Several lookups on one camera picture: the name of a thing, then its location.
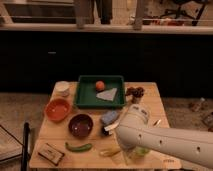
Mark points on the yellow banana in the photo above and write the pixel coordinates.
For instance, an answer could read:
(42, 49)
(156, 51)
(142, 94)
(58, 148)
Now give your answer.
(109, 152)

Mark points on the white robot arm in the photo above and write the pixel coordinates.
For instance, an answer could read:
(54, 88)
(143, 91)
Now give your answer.
(133, 130)

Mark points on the dark maroon bowl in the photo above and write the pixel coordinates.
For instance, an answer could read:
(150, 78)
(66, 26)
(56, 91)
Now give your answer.
(80, 126)

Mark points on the orange-red bowl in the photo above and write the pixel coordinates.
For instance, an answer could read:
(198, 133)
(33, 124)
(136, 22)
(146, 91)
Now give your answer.
(57, 110)

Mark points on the orange fruit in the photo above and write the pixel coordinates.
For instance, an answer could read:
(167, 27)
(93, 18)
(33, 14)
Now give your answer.
(100, 85)

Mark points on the grey folded cloth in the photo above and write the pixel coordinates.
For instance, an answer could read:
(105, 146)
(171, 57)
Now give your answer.
(108, 95)

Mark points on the green plastic tray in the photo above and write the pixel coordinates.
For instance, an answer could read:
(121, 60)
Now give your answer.
(86, 94)

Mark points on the blue sponge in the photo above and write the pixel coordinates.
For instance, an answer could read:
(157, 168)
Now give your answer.
(109, 117)

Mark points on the white cup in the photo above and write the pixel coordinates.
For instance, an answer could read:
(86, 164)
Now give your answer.
(62, 88)

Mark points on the metal fork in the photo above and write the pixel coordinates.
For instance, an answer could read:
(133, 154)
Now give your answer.
(157, 122)

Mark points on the green pear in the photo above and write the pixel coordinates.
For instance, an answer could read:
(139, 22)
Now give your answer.
(140, 151)

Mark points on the wooden block box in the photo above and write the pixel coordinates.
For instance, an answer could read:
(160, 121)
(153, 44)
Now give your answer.
(51, 154)

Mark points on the white handled brush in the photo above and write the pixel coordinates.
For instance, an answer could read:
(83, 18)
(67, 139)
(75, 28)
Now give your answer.
(107, 130)

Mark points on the black chair frame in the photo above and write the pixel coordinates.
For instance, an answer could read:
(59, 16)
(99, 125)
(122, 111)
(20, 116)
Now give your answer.
(25, 155)

